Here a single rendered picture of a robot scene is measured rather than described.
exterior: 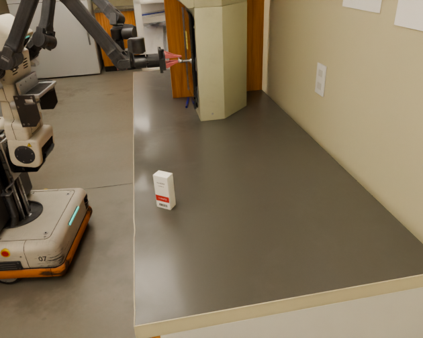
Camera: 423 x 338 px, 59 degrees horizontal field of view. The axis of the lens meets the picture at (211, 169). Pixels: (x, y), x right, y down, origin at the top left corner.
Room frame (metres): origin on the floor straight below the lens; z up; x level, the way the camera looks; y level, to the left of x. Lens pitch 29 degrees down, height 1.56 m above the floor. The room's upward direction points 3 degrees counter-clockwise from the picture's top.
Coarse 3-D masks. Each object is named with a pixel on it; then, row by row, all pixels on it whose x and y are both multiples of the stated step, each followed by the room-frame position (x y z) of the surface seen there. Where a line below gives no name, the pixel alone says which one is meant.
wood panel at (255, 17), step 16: (176, 0) 1.93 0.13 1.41; (256, 0) 2.00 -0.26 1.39; (176, 16) 1.93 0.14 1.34; (256, 16) 2.00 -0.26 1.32; (176, 32) 1.93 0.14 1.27; (256, 32) 2.00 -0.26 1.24; (176, 48) 1.93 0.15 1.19; (256, 48) 2.00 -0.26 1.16; (176, 64) 1.93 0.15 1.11; (256, 64) 2.00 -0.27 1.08; (176, 80) 1.93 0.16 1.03; (256, 80) 2.00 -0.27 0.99; (176, 96) 1.93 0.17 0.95
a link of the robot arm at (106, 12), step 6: (96, 0) 2.03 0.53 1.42; (102, 0) 2.02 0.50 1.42; (102, 6) 2.01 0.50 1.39; (108, 6) 1.99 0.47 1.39; (102, 12) 2.00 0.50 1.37; (108, 12) 1.98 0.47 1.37; (114, 12) 1.98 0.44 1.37; (120, 12) 2.03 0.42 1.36; (108, 18) 1.97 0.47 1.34; (120, 18) 1.98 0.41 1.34
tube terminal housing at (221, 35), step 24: (216, 0) 1.59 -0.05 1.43; (240, 0) 1.71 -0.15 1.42; (216, 24) 1.59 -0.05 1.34; (240, 24) 1.71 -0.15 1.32; (216, 48) 1.59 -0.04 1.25; (240, 48) 1.71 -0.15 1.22; (216, 72) 1.58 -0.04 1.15; (240, 72) 1.70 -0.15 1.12; (216, 96) 1.58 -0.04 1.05; (240, 96) 1.70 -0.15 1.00
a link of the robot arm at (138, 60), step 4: (132, 56) 1.64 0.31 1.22; (136, 56) 1.63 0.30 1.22; (140, 56) 1.63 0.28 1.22; (144, 56) 1.63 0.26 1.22; (132, 60) 1.64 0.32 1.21; (136, 60) 1.62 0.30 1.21; (140, 60) 1.62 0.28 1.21; (144, 60) 1.62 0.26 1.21; (136, 64) 1.61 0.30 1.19; (140, 64) 1.62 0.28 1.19; (144, 64) 1.62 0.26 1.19; (136, 68) 1.63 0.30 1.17
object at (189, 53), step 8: (184, 8) 1.79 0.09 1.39; (184, 16) 1.81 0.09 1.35; (184, 24) 1.84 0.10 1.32; (192, 48) 1.58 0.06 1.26; (192, 56) 1.58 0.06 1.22; (192, 64) 1.58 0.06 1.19; (192, 72) 1.58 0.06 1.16; (192, 80) 1.60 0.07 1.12; (192, 88) 1.63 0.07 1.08; (192, 96) 1.66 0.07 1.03
